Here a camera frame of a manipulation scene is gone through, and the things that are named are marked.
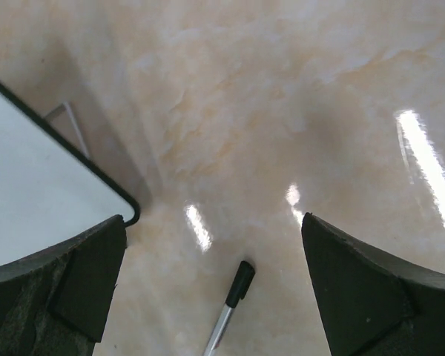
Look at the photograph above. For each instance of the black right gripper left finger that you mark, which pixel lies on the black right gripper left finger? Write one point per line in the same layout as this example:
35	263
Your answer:
56	301

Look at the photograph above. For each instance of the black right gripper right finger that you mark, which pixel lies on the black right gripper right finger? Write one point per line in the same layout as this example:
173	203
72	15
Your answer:
370	301

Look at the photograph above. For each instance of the black framed whiteboard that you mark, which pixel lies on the black framed whiteboard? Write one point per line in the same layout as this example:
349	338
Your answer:
49	190

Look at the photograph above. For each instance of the black capped marker pen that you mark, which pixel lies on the black capped marker pen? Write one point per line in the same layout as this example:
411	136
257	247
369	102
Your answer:
237	292

